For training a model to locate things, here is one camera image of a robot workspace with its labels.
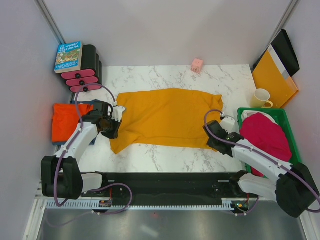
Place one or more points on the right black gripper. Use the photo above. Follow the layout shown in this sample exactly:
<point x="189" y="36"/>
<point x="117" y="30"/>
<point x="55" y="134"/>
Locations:
<point x="210" y="143"/>

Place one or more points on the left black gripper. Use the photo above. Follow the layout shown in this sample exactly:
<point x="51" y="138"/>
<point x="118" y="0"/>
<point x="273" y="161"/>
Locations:
<point x="114" y="134"/>

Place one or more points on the mustard yellow t shirt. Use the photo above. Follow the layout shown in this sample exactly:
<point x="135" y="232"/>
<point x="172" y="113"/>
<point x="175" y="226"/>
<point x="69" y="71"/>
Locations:
<point x="170" y="117"/>

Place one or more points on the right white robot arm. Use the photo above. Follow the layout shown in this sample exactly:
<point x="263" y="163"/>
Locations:
<point x="291" y="186"/>

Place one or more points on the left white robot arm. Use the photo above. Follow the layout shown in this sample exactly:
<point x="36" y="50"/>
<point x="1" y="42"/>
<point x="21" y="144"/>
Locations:
<point x="61" y="177"/>

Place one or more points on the white cloth in bin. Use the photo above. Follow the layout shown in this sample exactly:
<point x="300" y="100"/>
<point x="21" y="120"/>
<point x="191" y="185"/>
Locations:
<point x="257" y="117"/>

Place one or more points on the orange folded t shirt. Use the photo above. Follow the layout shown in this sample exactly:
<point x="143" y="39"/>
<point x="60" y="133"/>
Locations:
<point x="64" y="122"/>

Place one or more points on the black pink drawer organizer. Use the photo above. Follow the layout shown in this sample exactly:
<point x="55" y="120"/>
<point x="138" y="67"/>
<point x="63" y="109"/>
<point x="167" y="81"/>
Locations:
<point x="89" y="73"/>

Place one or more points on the magenta t shirt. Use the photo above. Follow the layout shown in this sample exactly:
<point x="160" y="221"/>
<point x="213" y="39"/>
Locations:
<point x="270" y="138"/>

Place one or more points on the pale yellow mug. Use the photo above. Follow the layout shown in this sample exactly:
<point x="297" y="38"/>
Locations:
<point x="261" y="99"/>

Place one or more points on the pink cube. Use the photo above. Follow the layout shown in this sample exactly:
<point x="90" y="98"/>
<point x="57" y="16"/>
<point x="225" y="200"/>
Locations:
<point x="197" y="65"/>

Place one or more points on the green plastic bin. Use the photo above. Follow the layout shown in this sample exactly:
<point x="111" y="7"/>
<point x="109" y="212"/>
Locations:
<point x="282" y="120"/>

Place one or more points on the blue treehouse book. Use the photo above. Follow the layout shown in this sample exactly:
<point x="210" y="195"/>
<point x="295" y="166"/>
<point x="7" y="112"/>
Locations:
<point x="68" y="57"/>

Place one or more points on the orange envelope folder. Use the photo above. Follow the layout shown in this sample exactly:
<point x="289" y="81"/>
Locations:
<point x="271" y="74"/>

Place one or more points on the black white folder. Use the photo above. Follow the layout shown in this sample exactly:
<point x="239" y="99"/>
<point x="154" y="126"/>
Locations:
<point x="285" y="52"/>

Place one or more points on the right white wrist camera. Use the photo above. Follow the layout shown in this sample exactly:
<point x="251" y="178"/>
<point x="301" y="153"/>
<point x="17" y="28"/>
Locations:
<point x="228" y="123"/>

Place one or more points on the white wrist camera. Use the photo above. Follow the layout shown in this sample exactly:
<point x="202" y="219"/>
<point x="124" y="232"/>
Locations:
<point x="117" y="113"/>
<point x="228" y="123"/>

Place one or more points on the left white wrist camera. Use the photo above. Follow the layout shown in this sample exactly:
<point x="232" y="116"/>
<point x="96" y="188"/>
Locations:
<point x="117" y="113"/>

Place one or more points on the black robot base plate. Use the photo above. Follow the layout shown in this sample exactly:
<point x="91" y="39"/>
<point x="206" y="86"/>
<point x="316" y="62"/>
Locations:
<point x="182" y="188"/>

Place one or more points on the white slotted cable duct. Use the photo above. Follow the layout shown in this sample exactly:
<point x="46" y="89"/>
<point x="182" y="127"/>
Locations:
<point x="97" y="204"/>

